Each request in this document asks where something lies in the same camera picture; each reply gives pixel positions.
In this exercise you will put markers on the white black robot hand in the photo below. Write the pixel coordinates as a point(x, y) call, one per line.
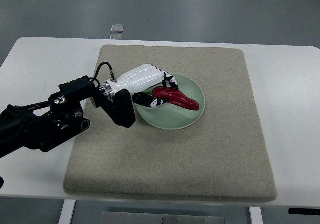
point(138, 80)

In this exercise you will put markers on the red pepper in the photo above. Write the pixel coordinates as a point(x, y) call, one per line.
point(172, 96)

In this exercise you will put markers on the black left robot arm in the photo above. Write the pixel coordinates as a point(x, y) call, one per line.
point(46, 125)

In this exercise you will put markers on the light green plate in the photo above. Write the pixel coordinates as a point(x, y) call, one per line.
point(172, 117)

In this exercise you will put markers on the lower floor socket plate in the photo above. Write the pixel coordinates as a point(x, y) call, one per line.
point(116, 36)

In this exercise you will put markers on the beige fabric mat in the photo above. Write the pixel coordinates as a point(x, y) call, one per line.
point(222, 157)

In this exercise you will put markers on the white left table leg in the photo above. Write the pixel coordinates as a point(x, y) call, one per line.
point(67, 212)

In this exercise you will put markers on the white table leg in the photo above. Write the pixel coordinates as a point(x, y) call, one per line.
point(256, 215)
point(67, 212)

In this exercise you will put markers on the white right table leg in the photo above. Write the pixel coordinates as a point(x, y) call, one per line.
point(256, 215)

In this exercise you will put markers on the black table control panel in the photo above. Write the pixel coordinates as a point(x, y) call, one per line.
point(304, 211)

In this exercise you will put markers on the metal table base plate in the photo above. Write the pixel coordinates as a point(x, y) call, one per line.
point(108, 217)

